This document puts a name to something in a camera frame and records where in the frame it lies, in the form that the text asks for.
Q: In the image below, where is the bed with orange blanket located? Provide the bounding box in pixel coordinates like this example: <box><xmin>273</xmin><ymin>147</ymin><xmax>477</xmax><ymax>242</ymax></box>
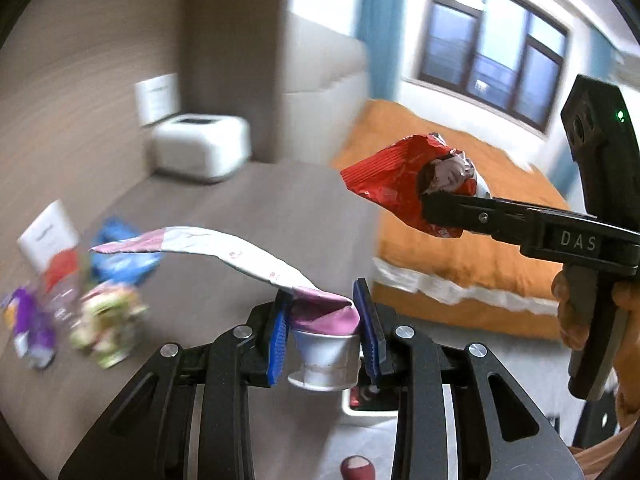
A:
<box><xmin>329</xmin><ymin>99</ymin><xmax>577</xmax><ymax>353</ymax></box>

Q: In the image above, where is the green yellow snack packet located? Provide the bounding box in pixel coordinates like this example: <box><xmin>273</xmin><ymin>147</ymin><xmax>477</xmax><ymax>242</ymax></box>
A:
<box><xmin>69</xmin><ymin>281</ymin><xmax>149</xmax><ymax>368</ymax></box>

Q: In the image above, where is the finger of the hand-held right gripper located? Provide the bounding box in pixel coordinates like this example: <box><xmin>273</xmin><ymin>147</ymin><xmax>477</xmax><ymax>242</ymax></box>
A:
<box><xmin>421</xmin><ymin>192</ymin><xmax>532</xmax><ymax>242</ymax></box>

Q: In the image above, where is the white box appliance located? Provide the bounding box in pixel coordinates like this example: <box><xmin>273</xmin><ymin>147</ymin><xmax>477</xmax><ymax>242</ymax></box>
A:
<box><xmin>151</xmin><ymin>113</ymin><xmax>252</xmax><ymax>184</ymax></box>

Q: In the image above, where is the purple snack packet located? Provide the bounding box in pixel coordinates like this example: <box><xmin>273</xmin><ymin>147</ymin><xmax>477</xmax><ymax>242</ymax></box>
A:
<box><xmin>1</xmin><ymin>284</ymin><xmax>57</xmax><ymax>370</ymax></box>

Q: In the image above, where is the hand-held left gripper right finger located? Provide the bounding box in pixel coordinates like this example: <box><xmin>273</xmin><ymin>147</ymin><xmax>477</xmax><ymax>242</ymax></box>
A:
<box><xmin>353</xmin><ymin>278</ymin><xmax>584</xmax><ymax>480</ymax></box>

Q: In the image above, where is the blue snack packet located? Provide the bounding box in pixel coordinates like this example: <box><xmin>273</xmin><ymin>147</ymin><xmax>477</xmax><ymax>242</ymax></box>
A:
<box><xmin>94</xmin><ymin>216</ymin><xmax>163</xmax><ymax>285</ymax></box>

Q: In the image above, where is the white trash bin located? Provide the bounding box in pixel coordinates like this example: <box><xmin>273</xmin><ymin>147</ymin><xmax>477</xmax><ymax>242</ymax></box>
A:
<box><xmin>341</xmin><ymin>382</ymin><xmax>402</xmax><ymax>417</ymax></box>

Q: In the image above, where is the dark framed window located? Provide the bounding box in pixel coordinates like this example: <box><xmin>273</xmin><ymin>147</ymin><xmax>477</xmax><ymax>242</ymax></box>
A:
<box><xmin>416</xmin><ymin>0</ymin><xmax>572</xmax><ymax>134</ymax></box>

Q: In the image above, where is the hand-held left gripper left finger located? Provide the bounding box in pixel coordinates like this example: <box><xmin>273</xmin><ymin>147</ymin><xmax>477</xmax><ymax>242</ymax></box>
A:
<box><xmin>59</xmin><ymin>301</ymin><xmax>292</xmax><ymax>480</ymax></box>

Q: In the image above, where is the beige padded headboard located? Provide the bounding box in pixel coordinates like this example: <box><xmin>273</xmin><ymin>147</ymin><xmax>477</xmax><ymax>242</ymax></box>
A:
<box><xmin>281</xmin><ymin>11</ymin><xmax>369</xmax><ymax>167</ymax></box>

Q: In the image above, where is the white pink tube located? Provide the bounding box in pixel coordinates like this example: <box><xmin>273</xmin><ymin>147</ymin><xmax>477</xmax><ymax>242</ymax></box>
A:
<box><xmin>89</xmin><ymin>226</ymin><xmax>364</xmax><ymax>393</ymax></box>

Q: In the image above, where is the white wall notice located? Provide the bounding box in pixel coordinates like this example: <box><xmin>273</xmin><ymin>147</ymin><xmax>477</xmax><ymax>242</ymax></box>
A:
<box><xmin>134</xmin><ymin>73</ymin><xmax>181</xmax><ymax>127</ymax></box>

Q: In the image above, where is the clear red packet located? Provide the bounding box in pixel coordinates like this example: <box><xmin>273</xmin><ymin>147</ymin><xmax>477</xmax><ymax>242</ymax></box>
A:
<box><xmin>41</xmin><ymin>251</ymin><xmax>85</xmax><ymax>333</ymax></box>

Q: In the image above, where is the teal curtain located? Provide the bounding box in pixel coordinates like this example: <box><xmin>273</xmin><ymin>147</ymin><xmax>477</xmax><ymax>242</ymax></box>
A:
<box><xmin>356</xmin><ymin>0</ymin><xmax>420</xmax><ymax>102</ymax></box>

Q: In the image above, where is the person's right hand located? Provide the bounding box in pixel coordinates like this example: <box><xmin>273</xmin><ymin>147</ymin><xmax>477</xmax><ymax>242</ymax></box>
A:
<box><xmin>551</xmin><ymin>264</ymin><xmax>640</xmax><ymax>361</ymax></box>

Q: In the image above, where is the white standing card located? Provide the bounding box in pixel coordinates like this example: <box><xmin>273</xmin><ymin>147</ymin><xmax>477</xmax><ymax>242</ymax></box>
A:
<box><xmin>16</xmin><ymin>199</ymin><xmax>82</xmax><ymax>272</ymax></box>

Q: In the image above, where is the dark red round object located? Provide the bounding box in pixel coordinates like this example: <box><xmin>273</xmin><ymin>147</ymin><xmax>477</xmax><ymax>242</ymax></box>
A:
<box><xmin>340</xmin><ymin>455</ymin><xmax>377</xmax><ymax>480</ymax></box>

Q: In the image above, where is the person's right forearm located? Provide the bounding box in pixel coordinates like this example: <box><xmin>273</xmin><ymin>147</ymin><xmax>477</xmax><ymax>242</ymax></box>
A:
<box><xmin>607</xmin><ymin>360</ymin><xmax>640</xmax><ymax>438</ymax></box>

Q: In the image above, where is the red snack packet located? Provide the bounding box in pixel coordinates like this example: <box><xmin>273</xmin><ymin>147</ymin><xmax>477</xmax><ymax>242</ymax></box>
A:
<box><xmin>340</xmin><ymin>132</ymin><xmax>493</xmax><ymax>239</ymax></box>

